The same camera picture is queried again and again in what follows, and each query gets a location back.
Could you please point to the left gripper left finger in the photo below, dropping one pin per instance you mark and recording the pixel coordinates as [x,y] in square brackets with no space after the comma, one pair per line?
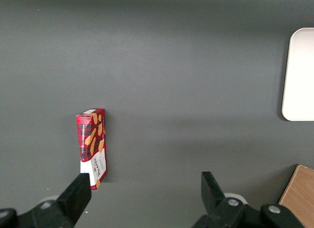
[71,201]

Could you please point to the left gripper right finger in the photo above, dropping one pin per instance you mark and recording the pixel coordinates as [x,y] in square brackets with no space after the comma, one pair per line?
[216,203]

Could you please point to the cream rectangular plastic tray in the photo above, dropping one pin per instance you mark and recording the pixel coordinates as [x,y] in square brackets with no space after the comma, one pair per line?
[299,78]

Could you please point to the red tartan shortbread cookie box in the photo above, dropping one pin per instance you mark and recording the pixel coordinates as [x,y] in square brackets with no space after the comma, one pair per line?
[92,139]

